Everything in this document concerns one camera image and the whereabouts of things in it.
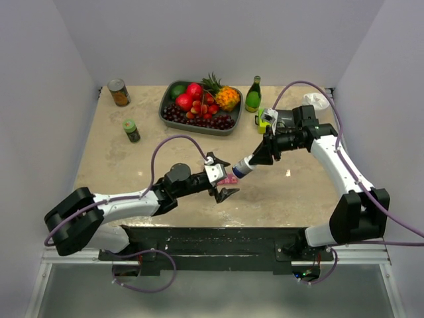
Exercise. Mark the pink weekly pill organizer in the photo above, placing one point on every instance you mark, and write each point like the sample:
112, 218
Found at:
229, 180

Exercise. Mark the green-lidded spice jar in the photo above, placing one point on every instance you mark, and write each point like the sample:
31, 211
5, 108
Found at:
131, 130

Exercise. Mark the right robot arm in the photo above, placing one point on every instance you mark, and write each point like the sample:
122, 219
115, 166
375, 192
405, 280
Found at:
357, 216

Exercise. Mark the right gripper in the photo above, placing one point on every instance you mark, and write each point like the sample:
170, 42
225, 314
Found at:
269, 147

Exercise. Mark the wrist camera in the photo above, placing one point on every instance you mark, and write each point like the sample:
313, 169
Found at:
269, 119
215, 173

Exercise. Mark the green lime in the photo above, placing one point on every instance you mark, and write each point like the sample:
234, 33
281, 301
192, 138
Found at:
176, 91

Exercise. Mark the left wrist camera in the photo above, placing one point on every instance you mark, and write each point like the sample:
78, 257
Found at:
215, 173

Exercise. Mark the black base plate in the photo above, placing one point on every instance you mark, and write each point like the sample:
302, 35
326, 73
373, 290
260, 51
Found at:
242, 249

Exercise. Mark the red pomegranate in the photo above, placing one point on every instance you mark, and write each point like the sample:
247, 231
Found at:
195, 91

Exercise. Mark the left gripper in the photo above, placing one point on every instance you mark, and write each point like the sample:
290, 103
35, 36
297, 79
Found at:
224, 193

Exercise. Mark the dark grapes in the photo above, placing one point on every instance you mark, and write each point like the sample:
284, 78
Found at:
221, 121

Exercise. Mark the tin can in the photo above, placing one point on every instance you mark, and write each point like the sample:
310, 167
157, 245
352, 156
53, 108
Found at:
119, 92

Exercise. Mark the black and green box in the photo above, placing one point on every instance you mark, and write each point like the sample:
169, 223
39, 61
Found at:
285, 120

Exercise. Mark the pineapple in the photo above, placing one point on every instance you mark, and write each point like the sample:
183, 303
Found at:
226, 97

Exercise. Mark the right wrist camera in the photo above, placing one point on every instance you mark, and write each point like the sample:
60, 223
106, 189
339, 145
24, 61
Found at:
269, 119

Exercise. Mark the green glass bottle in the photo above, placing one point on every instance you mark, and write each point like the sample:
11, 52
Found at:
254, 96

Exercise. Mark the grey fruit tray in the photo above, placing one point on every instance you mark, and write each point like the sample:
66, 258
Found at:
236, 112

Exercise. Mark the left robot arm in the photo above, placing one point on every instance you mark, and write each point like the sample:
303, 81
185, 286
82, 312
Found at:
81, 220

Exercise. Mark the white-capped pill bottle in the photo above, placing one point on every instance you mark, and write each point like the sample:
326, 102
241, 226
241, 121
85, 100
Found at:
243, 167

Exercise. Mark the red apple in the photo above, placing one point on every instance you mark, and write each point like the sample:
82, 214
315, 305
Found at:
185, 102

